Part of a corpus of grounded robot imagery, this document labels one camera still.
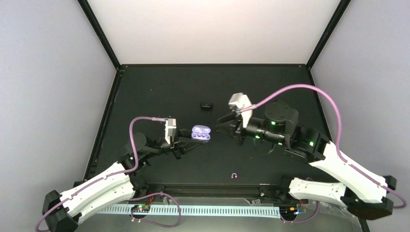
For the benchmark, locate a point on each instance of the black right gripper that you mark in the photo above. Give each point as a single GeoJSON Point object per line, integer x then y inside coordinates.
{"type": "Point", "coordinates": [233, 130]}

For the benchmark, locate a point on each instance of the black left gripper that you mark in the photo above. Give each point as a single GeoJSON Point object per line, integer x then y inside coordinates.
{"type": "Point", "coordinates": [179, 143]}

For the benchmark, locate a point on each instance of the lilac earbud charging case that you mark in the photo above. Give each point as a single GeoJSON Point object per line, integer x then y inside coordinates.
{"type": "Point", "coordinates": [201, 133]}

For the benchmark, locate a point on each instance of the black earbud charging case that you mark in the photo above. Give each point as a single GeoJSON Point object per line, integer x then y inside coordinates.
{"type": "Point", "coordinates": [206, 106]}

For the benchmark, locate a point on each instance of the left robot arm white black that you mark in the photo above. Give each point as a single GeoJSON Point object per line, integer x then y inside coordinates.
{"type": "Point", "coordinates": [122, 181]}

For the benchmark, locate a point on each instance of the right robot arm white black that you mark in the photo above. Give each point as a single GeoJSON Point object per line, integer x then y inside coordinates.
{"type": "Point", "coordinates": [360, 192]}

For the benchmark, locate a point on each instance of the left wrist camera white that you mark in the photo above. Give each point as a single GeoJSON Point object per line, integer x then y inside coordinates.
{"type": "Point", "coordinates": [170, 129]}

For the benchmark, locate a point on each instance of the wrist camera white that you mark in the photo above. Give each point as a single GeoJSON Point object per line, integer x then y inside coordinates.
{"type": "Point", "coordinates": [170, 129]}
{"type": "Point", "coordinates": [242, 106]}

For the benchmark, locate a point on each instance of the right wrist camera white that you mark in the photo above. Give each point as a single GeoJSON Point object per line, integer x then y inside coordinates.
{"type": "Point", "coordinates": [242, 106]}

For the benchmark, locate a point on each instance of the white slotted cable duct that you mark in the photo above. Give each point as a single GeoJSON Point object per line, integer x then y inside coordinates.
{"type": "Point", "coordinates": [193, 210]}

